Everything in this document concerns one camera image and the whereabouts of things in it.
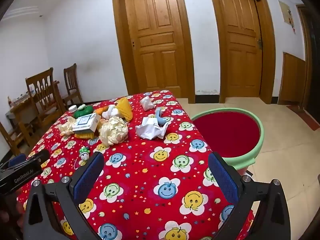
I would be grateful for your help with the wooden panel door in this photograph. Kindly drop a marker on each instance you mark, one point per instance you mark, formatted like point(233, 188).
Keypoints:
point(155, 42)
point(240, 50)

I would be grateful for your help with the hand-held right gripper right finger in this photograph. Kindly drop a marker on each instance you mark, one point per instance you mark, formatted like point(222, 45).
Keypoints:
point(223, 177)

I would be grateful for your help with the red smiley flower tablecloth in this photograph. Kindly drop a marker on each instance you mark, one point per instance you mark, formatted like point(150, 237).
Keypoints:
point(140, 170)

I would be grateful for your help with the white paper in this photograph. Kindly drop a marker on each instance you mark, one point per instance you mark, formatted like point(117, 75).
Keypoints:
point(150, 131)

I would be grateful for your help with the dark doorway with wooden frame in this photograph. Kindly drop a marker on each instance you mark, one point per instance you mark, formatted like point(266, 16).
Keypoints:
point(303, 30)

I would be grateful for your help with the wooden door frame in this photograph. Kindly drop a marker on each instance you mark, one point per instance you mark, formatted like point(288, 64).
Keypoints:
point(268, 55)
point(122, 30)

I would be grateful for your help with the small red bottle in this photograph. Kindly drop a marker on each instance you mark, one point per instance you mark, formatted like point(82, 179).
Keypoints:
point(10, 102)

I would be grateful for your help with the white tissue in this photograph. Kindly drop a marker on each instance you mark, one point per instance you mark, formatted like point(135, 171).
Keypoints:
point(147, 103)

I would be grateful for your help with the paper wall notice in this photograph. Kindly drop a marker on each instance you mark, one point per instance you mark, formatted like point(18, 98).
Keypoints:
point(283, 12)

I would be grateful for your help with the red bucket with green rim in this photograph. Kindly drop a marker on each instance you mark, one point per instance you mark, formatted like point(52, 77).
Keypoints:
point(225, 132)

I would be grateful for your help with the wooden cabinet panel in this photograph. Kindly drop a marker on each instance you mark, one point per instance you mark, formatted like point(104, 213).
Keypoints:
point(292, 80)

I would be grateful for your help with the blue grey curved object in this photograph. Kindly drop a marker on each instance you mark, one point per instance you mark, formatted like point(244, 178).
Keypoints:
point(160, 117)

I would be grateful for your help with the green clover-shaped box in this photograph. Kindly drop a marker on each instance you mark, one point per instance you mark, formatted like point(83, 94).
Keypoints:
point(85, 112)

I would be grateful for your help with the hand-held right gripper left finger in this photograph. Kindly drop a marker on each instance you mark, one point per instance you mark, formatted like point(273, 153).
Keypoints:
point(88, 177)

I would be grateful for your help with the yellow foam net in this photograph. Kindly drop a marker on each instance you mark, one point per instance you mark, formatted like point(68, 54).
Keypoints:
point(125, 110)
point(85, 135)

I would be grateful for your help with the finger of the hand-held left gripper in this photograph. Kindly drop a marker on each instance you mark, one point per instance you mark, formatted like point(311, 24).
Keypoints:
point(17, 160)
point(41, 156)

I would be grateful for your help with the wooden dining table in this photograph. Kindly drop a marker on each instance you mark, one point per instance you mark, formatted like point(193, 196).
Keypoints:
point(22, 107)

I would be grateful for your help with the wooden slat-back chair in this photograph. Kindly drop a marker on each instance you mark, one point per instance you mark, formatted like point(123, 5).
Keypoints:
point(15, 140)
point(70, 75)
point(40, 80)

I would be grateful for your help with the large cream wrap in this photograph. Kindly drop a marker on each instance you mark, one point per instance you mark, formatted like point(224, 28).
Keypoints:
point(113, 131)

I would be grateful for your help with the small cream wrap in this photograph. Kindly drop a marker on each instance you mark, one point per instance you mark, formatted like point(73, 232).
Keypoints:
point(66, 127)

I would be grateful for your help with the red floor mat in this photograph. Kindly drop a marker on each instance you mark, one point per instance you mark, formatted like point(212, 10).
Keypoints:
point(307, 118)

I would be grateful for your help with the large orange peel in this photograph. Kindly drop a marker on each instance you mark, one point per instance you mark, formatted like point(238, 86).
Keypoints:
point(100, 111)

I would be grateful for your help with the small white cardboard box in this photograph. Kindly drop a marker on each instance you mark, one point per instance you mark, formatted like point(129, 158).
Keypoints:
point(86, 122)

